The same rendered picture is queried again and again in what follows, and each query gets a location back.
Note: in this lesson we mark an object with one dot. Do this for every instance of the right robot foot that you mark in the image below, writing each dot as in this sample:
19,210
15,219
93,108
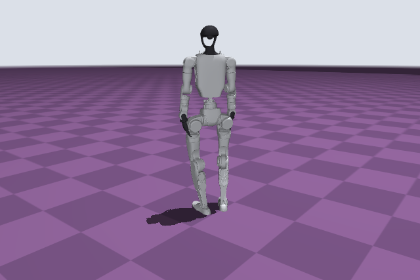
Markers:
222,207

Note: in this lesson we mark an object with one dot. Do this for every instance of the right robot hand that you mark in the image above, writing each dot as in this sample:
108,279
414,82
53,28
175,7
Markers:
232,114

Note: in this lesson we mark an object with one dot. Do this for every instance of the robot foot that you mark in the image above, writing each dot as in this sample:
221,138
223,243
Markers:
197,206
222,207

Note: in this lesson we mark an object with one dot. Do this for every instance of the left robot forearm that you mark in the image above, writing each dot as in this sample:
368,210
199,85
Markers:
184,100

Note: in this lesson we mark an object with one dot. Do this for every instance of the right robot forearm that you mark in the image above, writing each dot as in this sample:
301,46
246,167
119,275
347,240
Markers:
231,102

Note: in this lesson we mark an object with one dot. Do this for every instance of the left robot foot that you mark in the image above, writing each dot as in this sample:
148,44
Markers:
197,206

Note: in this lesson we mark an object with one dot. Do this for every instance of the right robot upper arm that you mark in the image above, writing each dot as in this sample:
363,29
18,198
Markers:
230,74

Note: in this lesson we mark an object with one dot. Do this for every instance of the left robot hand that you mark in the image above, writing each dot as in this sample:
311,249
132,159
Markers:
184,124

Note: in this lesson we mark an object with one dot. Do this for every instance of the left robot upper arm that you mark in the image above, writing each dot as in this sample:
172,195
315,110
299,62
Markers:
188,63

